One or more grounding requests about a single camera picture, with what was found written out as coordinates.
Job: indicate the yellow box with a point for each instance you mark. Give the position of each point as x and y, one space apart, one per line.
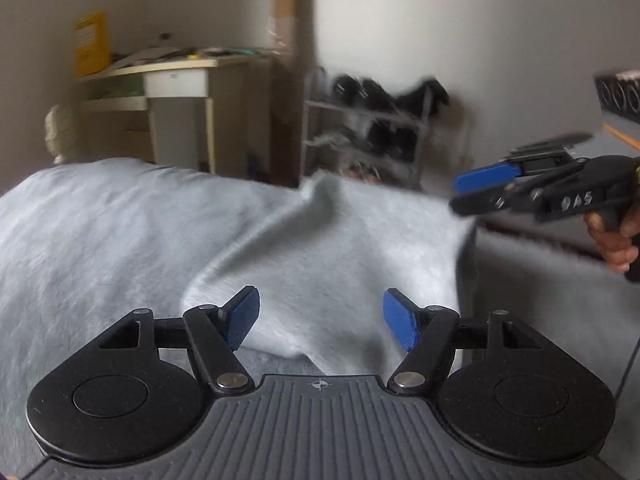
91 45

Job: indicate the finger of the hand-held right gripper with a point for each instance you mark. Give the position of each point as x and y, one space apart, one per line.
485 180
480 205

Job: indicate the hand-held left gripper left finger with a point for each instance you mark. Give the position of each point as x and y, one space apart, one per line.
242 317

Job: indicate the black shoe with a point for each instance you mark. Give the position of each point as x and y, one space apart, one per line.
347 89
390 140
425 92
377 91

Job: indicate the white bedpost finial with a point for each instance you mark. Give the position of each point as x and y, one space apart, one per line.
61 132

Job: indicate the grey sweatshirt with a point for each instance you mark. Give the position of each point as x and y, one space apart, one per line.
350 260

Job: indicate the cream desk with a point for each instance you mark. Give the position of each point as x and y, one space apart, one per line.
175 82

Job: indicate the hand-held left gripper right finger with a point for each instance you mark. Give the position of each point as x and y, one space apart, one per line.
400 320

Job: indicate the beige sneaker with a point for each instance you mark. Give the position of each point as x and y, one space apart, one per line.
356 172
372 174

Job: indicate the pile of papers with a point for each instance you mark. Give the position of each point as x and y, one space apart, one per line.
150 55

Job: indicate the person's right hand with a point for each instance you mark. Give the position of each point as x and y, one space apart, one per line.
612 250

